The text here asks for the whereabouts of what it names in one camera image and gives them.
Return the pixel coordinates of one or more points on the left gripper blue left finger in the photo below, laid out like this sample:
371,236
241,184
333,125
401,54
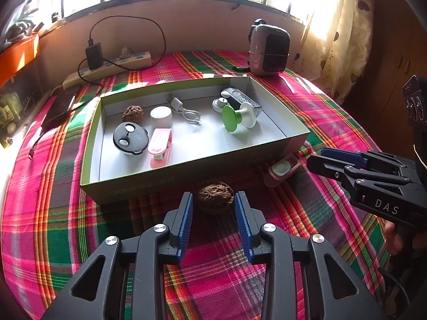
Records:
179,222

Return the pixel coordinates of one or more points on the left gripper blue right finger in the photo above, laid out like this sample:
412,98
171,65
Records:
250,221

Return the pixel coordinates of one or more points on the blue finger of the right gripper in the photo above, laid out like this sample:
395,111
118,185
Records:
355,159
333,168

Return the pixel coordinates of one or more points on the brown walnut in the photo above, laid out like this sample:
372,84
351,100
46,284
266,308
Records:
133,114
216,198

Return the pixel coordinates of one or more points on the pink plastic case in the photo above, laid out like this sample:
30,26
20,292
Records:
159,147

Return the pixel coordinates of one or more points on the green white spool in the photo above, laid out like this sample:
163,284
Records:
245,115

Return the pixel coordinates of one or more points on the black round lid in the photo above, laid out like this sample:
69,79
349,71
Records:
130,138

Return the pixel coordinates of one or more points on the black remote device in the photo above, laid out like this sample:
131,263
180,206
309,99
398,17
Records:
235,98

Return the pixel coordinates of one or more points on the white round cap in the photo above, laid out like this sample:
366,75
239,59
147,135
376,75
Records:
161,117

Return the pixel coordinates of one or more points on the white round suction knob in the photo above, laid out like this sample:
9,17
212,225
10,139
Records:
219,104

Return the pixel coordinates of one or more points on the person's right hand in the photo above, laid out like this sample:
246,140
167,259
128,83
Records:
394,242

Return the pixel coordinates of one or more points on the pink holder with white insert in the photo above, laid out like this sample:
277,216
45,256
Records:
281,171

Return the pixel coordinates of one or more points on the white green cardboard box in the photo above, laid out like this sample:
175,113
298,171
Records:
199,151

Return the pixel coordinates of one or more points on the cream dotted curtain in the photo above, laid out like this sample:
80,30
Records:
335,45

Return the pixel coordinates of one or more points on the brown walnut in box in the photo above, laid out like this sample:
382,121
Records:
133,114

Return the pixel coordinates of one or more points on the grey black mini heater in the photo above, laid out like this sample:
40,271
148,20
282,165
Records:
269,50

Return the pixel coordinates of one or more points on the plaid pink green cloth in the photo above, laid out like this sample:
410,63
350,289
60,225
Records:
49,227

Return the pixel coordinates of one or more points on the black phone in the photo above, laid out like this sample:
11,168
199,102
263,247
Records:
59,111

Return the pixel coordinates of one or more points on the white power strip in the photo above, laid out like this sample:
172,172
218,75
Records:
109,68

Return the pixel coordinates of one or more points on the black charger adapter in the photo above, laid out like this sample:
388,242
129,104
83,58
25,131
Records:
94,55

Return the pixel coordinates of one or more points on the orange plastic tray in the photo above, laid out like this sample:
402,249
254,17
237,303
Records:
17,56

